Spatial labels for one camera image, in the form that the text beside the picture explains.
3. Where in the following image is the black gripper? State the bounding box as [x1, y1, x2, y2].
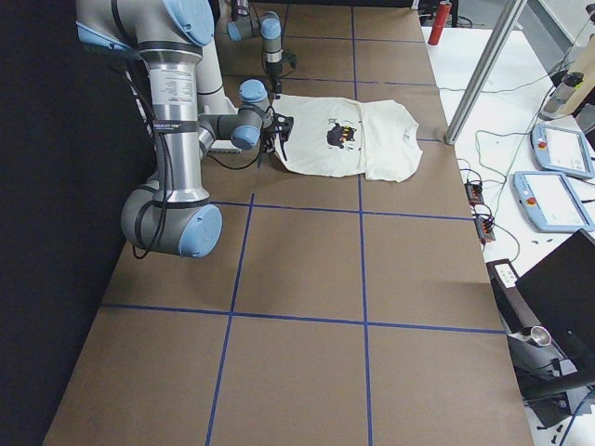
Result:
[260, 111, 295, 153]
[265, 60, 284, 99]

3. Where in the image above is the cream long-sleeve cat shirt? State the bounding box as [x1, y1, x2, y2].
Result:
[273, 95, 422, 182]

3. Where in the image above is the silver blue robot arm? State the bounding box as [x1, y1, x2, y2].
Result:
[226, 1, 298, 98]
[76, 1, 294, 258]

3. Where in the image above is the red cylindrical bottle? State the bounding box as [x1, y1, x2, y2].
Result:
[428, 1, 452, 46]

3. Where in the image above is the far orange black adapter box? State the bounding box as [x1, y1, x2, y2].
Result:
[464, 181, 485, 206]

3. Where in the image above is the orange black adapter box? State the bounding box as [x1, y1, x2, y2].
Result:
[464, 181, 485, 206]
[474, 215, 496, 244]

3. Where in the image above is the near orange black adapter box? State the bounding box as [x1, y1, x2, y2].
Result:
[474, 215, 496, 244]

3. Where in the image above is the clear plastic bottle green cap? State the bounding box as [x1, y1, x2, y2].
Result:
[539, 72, 584, 121]

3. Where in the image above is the near blue teach pendant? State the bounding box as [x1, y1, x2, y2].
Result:
[512, 171, 594, 233]

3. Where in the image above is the blue teach pendant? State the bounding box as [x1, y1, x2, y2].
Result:
[531, 123, 594, 179]
[512, 171, 594, 233]

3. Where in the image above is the far blue teach pendant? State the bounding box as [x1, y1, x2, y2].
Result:
[531, 123, 594, 179]

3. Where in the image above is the black box white remote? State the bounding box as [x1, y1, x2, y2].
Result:
[486, 259, 541, 333]

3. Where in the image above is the black laptop computer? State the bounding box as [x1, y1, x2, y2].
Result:
[516, 230, 594, 367]

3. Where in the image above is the aluminium frame post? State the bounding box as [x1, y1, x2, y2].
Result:
[444, 0, 528, 145]

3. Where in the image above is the black camera stand base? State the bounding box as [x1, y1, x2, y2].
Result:
[507, 327, 594, 428]

